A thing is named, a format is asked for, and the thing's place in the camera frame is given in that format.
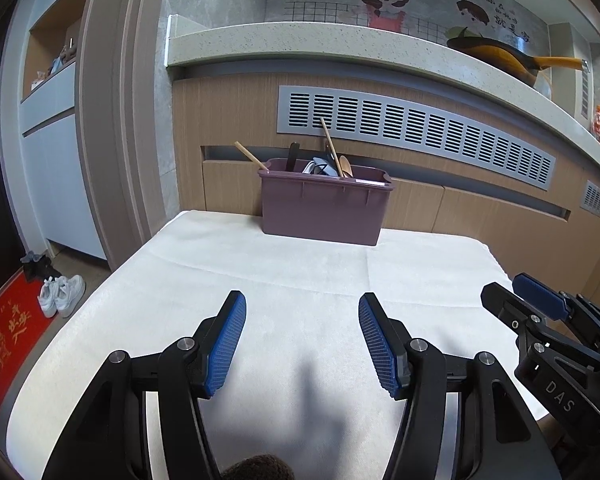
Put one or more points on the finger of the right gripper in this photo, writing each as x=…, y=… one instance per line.
x=526, y=321
x=552, y=304

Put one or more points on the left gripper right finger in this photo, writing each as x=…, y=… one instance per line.
x=497, y=436

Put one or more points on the frying pan orange handle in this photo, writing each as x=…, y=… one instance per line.
x=511, y=61

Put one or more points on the white ceramic spoon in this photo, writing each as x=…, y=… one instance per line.
x=312, y=168

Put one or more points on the blue plastic rice spoon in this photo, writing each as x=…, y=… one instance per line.
x=327, y=168

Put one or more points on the wooden spoon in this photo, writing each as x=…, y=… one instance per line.
x=345, y=167

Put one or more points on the white cabinet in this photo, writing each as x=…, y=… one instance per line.
x=39, y=151

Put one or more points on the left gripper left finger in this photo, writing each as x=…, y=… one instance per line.
x=106, y=436

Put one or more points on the grey ventilation grille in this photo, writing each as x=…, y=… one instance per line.
x=381, y=120

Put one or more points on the purple plastic bin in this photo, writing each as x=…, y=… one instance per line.
x=318, y=207

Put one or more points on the small grey vent grille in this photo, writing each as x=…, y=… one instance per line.
x=590, y=200

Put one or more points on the red floor mat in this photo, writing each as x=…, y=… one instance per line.
x=22, y=324

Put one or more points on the white sneakers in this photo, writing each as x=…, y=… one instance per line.
x=61, y=295

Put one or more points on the long wooden chopstick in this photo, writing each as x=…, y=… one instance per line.
x=331, y=147

